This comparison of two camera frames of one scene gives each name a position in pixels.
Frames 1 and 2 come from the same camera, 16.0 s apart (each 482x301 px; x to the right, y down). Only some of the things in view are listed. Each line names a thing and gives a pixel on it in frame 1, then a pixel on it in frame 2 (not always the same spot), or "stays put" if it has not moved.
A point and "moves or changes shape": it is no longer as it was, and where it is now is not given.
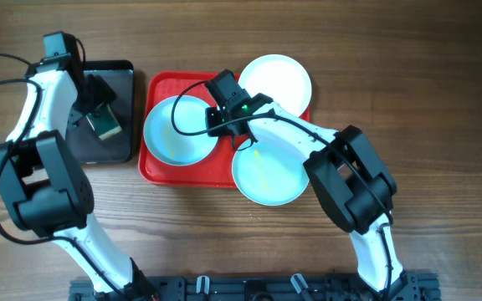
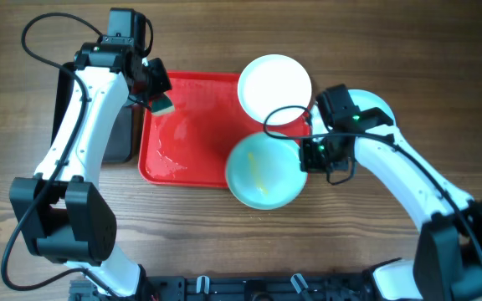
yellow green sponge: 104,122 moves or changes shape
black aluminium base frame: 347,287 stays put
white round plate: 280,79 stays put
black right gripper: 212,114 → 309,163
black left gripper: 102,94 → 162,84
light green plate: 175,131 → 363,99
